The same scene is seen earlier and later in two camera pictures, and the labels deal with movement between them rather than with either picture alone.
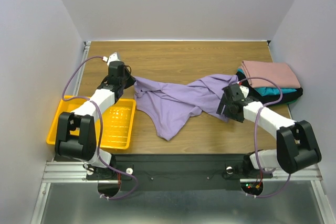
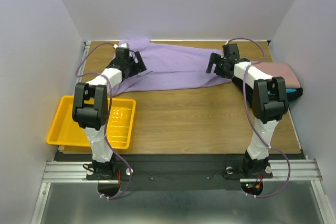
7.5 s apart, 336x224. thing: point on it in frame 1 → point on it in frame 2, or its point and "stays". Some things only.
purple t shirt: x=170 y=105 → x=169 y=65
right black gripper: x=224 y=104 → x=217 y=64
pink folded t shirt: x=281 y=72 stays
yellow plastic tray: x=116 y=121 stays
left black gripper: x=131 y=80 → x=139 y=66
